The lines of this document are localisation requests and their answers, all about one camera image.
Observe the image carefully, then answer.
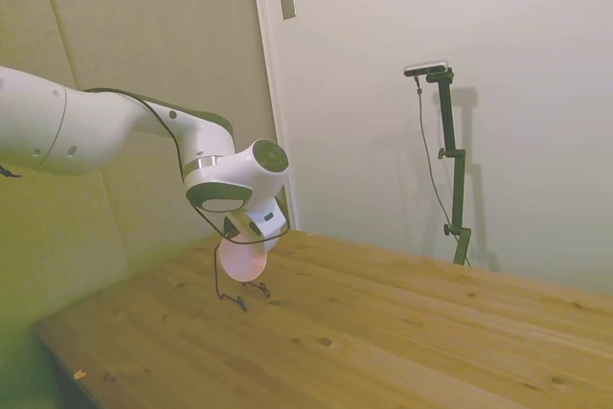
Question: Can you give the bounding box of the grey exterior camera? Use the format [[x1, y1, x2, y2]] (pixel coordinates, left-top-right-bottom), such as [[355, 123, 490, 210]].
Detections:
[[403, 58, 450, 79]]

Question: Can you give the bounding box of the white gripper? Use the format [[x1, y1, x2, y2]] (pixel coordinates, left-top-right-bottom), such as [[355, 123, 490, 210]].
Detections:
[[222, 194, 289, 255]]

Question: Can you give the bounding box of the black camera stand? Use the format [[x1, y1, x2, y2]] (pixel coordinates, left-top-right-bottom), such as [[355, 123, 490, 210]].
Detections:
[[424, 68, 473, 267]]

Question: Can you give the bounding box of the pink round bowl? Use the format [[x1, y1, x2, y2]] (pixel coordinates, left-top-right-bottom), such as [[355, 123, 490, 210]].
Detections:
[[217, 235, 270, 283]]

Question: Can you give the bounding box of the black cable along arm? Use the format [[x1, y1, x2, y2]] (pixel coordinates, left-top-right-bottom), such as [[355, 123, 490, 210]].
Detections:
[[83, 86, 291, 244]]

